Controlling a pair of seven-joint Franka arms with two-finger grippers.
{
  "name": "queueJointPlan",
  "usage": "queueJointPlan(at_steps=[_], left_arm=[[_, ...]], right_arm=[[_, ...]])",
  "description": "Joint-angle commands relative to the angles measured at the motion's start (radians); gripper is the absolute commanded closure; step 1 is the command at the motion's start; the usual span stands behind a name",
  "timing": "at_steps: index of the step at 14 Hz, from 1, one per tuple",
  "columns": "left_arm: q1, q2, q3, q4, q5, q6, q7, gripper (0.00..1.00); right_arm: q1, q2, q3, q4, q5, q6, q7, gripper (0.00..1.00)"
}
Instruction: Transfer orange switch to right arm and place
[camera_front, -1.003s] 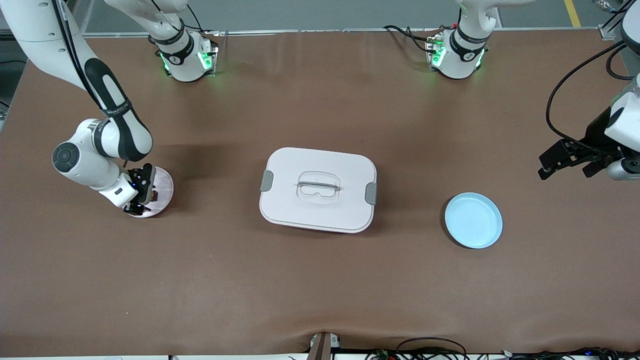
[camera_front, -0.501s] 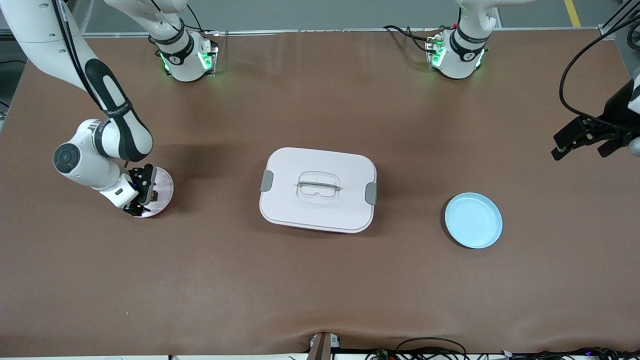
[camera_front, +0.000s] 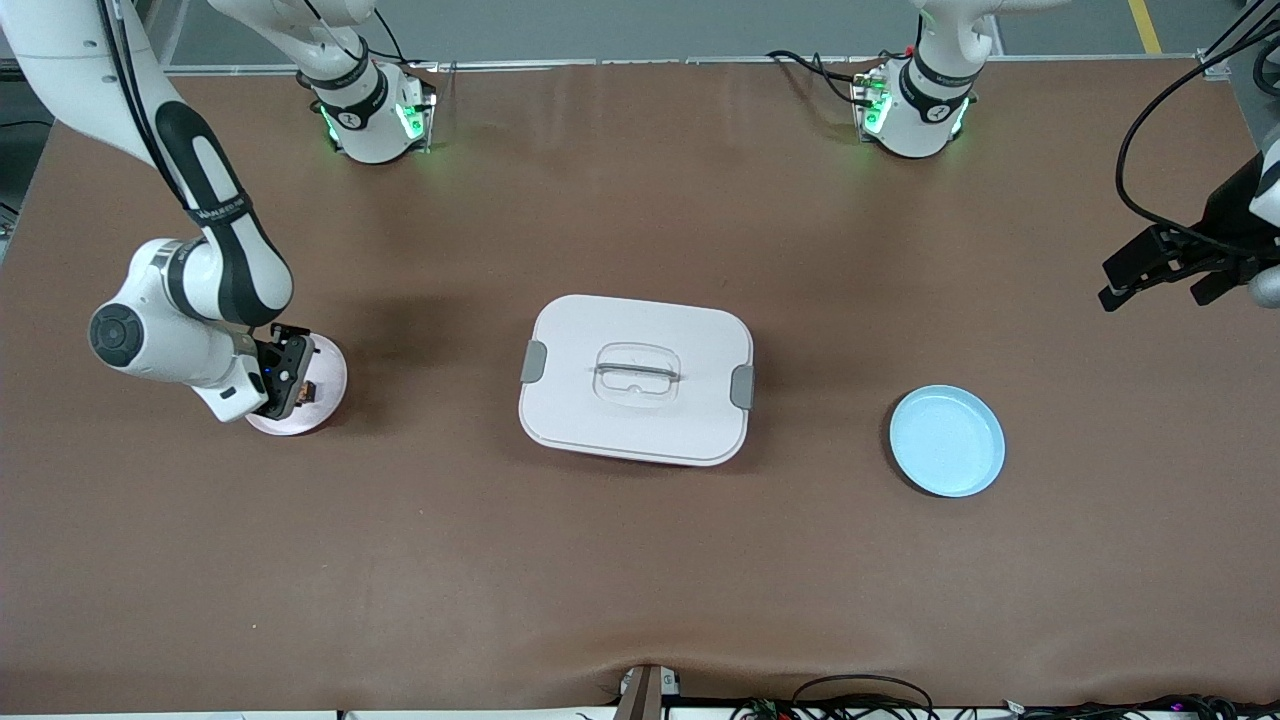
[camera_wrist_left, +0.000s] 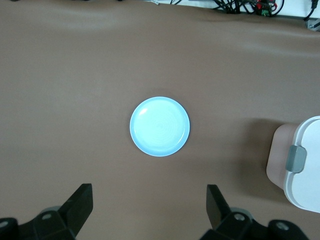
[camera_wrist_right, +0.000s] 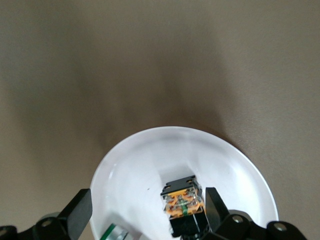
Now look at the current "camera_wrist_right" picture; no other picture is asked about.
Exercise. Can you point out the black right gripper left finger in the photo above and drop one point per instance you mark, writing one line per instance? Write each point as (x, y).
(75, 212)

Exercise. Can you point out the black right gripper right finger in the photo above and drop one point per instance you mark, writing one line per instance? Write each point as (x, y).
(217, 212)

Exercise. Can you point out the orange black switch block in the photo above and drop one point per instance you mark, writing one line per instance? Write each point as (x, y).
(183, 202)

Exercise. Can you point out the small red silver object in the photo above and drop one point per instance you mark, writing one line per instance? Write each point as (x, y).
(113, 232)

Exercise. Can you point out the pink round plate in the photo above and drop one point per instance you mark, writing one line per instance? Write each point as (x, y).
(150, 162)

